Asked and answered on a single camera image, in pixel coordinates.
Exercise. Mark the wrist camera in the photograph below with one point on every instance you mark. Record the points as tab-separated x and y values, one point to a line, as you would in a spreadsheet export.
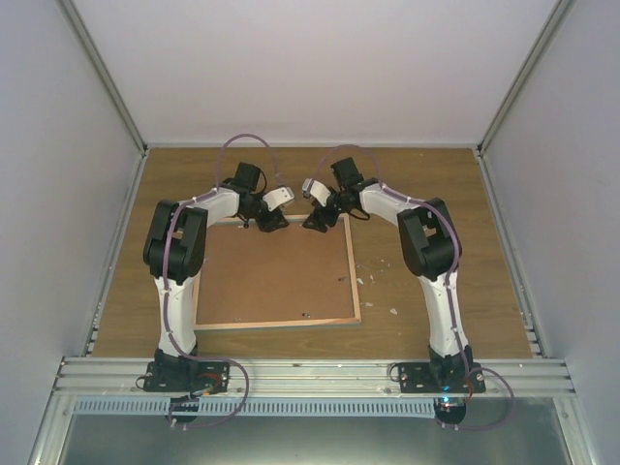
279	197
315	190

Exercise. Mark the aluminium front rail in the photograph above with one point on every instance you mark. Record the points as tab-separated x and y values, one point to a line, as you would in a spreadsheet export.
365	378

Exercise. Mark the blue wooden picture frame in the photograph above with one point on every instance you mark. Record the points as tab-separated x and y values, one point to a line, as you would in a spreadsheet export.
356	290

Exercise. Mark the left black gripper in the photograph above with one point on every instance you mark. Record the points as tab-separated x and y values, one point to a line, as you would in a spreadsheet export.
272	223

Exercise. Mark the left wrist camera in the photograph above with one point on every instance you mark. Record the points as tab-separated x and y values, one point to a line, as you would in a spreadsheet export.
279	197

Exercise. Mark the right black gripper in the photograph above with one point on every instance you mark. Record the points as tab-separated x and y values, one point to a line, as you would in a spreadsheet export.
316	219

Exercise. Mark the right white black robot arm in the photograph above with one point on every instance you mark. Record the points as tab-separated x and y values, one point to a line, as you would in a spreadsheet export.
431	251

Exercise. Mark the aluminium corner post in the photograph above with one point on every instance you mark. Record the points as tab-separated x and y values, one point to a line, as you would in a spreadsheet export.
550	27
77	24

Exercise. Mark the left aluminium corner post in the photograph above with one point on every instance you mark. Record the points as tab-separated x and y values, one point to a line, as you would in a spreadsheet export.
77	24

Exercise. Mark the right aluminium corner post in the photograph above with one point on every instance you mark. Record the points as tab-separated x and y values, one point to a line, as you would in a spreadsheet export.
550	27

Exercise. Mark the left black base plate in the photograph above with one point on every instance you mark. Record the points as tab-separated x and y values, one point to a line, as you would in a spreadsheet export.
185	376

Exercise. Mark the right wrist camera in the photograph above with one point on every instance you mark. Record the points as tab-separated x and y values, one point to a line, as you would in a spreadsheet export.
315	190

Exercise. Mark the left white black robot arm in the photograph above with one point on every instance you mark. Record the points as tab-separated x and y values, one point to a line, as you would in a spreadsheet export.
174	251

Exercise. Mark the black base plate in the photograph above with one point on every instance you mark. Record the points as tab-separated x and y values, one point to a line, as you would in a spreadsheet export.
421	378
185	376

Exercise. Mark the grey slotted cable duct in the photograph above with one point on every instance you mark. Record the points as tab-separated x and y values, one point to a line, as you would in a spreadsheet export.
260	407

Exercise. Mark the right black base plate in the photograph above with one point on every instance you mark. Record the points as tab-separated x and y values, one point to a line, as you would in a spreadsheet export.
421	378

